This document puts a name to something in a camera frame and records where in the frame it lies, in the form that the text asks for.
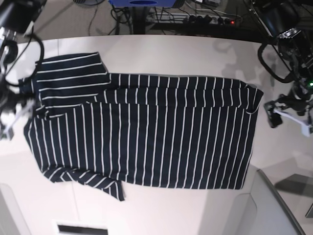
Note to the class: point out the black table leg post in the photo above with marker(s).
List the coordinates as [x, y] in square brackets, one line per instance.
[139, 15]

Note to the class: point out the blue bin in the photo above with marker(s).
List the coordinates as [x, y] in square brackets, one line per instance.
[139, 3]

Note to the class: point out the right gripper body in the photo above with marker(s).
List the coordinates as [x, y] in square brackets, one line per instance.
[10, 102]

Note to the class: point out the navy white striped t-shirt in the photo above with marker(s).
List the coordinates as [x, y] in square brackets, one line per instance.
[101, 129]

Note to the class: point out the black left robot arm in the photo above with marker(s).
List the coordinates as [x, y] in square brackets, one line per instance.
[278, 20]

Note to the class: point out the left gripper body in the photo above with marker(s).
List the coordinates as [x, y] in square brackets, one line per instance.
[298, 51]

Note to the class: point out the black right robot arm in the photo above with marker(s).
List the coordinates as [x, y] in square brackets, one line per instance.
[16, 17]

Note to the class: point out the white power strip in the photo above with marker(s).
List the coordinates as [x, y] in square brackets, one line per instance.
[185, 18]

